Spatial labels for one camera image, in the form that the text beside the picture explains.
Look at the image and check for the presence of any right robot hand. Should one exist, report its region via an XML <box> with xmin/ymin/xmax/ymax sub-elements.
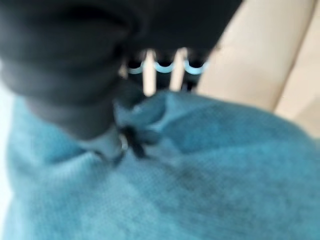
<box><xmin>0</xmin><ymin>0</ymin><xmax>247</xmax><ymax>166</ymax></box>

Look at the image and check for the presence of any teal blue cushion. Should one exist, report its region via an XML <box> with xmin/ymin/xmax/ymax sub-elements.
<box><xmin>4</xmin><ymin>90</ymin><xmax>320</xmax><ymax>240</ymax></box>

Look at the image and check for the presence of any cream leather sofa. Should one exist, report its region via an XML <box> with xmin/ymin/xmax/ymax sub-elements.
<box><xmin>119</xmin><ymin>0</ymin><xmax>320</xmax><ymax>133</ymax></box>

